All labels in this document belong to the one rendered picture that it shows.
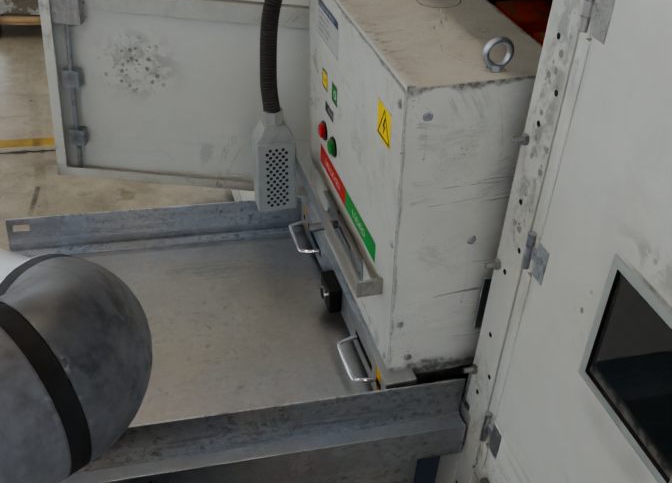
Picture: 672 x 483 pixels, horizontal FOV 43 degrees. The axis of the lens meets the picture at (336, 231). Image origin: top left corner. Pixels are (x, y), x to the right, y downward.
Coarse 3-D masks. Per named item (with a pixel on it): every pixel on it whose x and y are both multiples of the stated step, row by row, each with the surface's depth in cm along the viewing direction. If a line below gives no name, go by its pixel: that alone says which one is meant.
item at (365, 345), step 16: (320, 240) 158; (320, 256) 160; (336, 272) 150; (352, 304) 143; (352, 320) 143; (368, 336) 136; (368, 352) 135; (368, 368) 137; (384, 368) 131; (384, 384) 128; (400, 384) 128; (416, 384) 130
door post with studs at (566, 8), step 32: (576, 0) 93; (576, 32) 94; (544, 64) 101; (544, 96) 101; (544, 128) 102; (544, 160) 102; (512, 192) 112; (512, 224) 112; (512, 256) 113; (512, 288) 113; (480, 352) 126; (480, 384) 126; (480, 416) 127
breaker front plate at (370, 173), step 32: (352, 32) 123; (320, 64) 144; (352, 64) 125; (384, 64) 111; (320, 96) 148; (352, 96) 128; (384, 96) 113; (352, 128) 130; (320, 160) 154; (352, 160) 133; (384, 160) 117; (320, 192) 158; (352, 192) 136; (384, 192) 119; (352, 224) 138; (384, 224) 121; (352, 256) 141; (384, 256) 123; (384, 288) 126; (384, 320) 128; (384, 352) 130
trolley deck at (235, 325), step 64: (128, 256) 162; (192, 256) 163; (256, 256) 165; (192, 320) 148; (256, 320) 149; (320, 320) 150; (192, 384) 135; (256, 384) 136; (320, 384) 137; (256, 448) 125; (320, 448) 125; (384, 448) 129; (448, 448) 133
